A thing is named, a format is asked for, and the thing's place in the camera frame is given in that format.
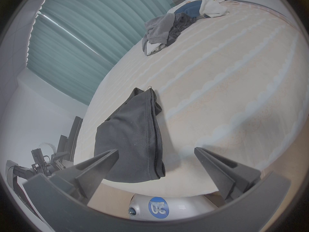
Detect blue-green curtain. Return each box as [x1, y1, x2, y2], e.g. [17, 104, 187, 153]
[40, 0, 179, 68]
[26, 15, 112, 106]

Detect round white mirror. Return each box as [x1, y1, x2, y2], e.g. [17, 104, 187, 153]
[36, 143, 57, 159]

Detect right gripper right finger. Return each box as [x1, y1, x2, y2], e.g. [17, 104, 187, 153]
[194, 147, 262, 200]

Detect white printed pillow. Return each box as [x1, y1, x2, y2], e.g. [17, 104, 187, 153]
[169, 0, 226, 14]

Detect black chest of drawers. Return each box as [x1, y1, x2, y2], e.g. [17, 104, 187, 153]
[68, 116, 84, 161]

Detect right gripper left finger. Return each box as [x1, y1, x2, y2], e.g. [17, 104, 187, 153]
[49, 149, 119, 199]

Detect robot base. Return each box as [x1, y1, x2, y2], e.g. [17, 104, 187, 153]
[128, 193, 215, 220]

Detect bed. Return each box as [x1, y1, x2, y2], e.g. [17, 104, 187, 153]
[72, 0, 309, 198]

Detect pile of clothes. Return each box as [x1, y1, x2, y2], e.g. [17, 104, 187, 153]
[141, 0, 230, 56]

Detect black T-shirt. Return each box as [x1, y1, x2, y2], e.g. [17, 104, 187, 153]
[94, 87, 166, 184]

